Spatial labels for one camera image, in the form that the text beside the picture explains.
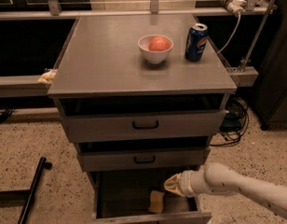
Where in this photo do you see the middle grey drawer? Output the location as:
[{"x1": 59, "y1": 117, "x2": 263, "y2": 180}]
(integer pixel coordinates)
[{"x1": 75, "y1": 146, "x2": 210, "y2": 172}]

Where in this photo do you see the white ceramic bowl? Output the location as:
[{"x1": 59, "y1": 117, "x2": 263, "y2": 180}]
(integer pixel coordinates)
[{"x1": 138, "y1": 35, "x2": 173, "y2": 63}]

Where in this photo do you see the white power strip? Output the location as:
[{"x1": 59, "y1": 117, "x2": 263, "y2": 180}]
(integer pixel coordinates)
[{"x1": 218, "y1": 0, "x2": 246, "y2": 15}]

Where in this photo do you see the yellow sponge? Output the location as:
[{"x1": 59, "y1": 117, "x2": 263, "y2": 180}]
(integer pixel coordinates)
[{"x1": 148, "y1": 190, "x2": 165, "y2": 214}]

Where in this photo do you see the blue pepsi can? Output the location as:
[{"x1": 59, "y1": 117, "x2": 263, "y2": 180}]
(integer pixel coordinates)
[{"x1": 184, "y1": 23, "x2": 208, "y2": 62}]

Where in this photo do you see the yellow cloth on rail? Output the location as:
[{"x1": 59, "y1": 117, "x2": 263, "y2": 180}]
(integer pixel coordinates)
[{"x1": 38, "y1": 69, "x2": 57, "y2": 85}]

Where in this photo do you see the black cable bundle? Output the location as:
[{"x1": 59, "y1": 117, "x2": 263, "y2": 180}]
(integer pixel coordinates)
[{"x1": 209, "y1": 96, "x2": 250, "y2": 147}]

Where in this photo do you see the white power cable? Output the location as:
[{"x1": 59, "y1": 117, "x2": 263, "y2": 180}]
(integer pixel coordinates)
[{"x1": 215, "y1": 11, "x2": 242, "y2": 55}]

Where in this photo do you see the black middle drawer handle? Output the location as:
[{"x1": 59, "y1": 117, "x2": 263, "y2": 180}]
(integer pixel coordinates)
[{"x1": 133, "y1": 156, "x2": 156, "y2": 164}]

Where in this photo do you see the black metal floor frame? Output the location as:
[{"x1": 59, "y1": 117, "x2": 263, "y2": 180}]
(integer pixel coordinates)
[{"x1": 0, "y1": 157, "x2": 52, "y2": 224}]

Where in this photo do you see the black top drawer handle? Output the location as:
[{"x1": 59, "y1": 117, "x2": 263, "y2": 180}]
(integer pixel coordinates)
[{"x1": 132, "y1": 120, "x2": 159, "y2": 130}]

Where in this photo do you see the grey drawer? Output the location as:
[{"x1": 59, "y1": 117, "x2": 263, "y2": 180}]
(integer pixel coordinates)
[
  {"x1": 61, "y1": 110, "x2": 226, "y2": 143},
  {"x1": 91, "y1": 167, "x2": 212, "y2": 224},
  {"x1": 75, "y1": 146, "x2": 210, "y2": 172}
]

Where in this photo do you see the black cable left floor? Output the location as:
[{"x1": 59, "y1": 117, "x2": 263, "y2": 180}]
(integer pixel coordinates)
[{"x1": 0, "y1": 107, "x2": 16, "y2": 126}]

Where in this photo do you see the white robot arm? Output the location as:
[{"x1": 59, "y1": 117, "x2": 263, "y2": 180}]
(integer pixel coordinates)
[{"x1": 164, "y1": 163, "x2": 287, "y2": 220}]

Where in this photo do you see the top grey drawer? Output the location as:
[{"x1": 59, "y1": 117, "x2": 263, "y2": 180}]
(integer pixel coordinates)
[{"x1": 61, "y1": 110, "x2": 226, "y2": 143}]

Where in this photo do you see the orange fruit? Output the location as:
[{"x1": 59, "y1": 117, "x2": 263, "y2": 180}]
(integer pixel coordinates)
[{"x1": 148, "y1": 36, "x2": 171, "y2": 51}]

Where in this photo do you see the black drawer handle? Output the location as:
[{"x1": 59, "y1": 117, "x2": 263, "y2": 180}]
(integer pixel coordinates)
[
  {"x1": 132, "y1": 120, "x2": 159, "y2": 130},
  {"x1": 133, "y1": 156, "x2": 156, "y2": 164}
]

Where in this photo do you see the grey metal rail frame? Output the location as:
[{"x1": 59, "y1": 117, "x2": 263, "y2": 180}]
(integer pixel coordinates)
[{"x1": 0, "y1": 0, "x2": 284, "y2": 99}]

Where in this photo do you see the bottom grey drawer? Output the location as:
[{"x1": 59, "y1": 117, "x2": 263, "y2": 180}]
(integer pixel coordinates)
[{"x1": 91, "y1": 167, "x2": 212, "y2": 224}]

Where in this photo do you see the grey drawer cabinet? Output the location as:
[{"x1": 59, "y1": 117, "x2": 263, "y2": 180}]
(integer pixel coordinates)
[{"x1": 47, "y1": 13, "x2": 238, "y2": 224}]

